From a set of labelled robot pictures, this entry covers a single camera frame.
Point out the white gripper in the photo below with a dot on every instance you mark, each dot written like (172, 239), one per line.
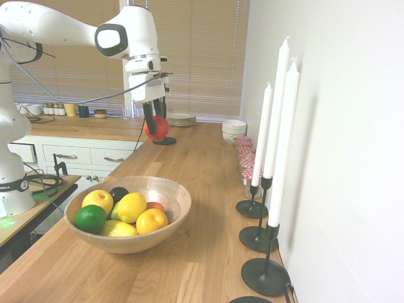
(146, 88)

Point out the red apple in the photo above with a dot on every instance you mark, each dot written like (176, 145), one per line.
(161, 127)

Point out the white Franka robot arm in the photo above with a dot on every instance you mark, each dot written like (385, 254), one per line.
(63, 28)

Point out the clear drinking glasses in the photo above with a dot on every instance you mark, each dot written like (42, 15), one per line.
(131, 112)

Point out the stack of white plates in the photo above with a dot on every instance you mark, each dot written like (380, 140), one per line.
(180, 120)

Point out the brown round container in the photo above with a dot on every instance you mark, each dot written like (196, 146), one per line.
(100, 113)

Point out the wooden window blind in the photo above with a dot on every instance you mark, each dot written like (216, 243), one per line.
(79, 72)
(205, 63)

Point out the dark blue mug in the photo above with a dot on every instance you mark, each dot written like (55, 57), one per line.
(83, 111)

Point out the stacked white bowls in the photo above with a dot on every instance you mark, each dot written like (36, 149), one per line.
(234, 129)

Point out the yellow cup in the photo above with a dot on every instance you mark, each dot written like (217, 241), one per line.
(71, 110)

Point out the black avocado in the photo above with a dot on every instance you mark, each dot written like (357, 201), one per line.
(118, 193)

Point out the white kitchen cabinet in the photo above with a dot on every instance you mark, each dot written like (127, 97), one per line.
(85, 167)

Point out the spice jar black lid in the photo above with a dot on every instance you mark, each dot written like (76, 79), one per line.
(62, 109)
(51, 109)
(46, 109)
(56, 109)

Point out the orange fruit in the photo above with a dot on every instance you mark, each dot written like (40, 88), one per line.
(156, 206)

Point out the pointed yellow lemon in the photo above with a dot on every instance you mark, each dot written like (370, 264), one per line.
(132, 206)

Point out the large yellow lemon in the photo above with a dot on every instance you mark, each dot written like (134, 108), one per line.
(98, 201)

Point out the light green fruit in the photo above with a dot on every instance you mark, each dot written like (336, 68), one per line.
(115, 213)

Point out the black table clamp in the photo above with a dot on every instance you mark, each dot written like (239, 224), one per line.
(60, 164)

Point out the round yellow lemon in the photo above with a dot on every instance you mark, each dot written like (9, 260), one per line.
(152, 221)

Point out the longest white taper candle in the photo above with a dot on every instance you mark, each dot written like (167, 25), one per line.
(276, 110)

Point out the white mug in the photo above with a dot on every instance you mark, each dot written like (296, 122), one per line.
(22, 109)
(34, 109)

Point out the elongated yellow lemon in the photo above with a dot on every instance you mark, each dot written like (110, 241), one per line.
(118, 229)

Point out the dark green lime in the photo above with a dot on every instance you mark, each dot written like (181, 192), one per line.
(91, 219)

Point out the wooden fruit bowl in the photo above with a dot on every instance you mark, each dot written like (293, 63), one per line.
(142, 243)

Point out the wooden side table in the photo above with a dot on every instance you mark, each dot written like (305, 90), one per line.
(41, 202)

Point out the tall black candle holder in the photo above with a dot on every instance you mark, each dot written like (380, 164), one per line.
(257, 239)

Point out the black round disc base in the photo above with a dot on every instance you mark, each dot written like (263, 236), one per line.
(249, 300)

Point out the wrist camera with red mount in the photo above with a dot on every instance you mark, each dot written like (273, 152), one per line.
(168, 82)

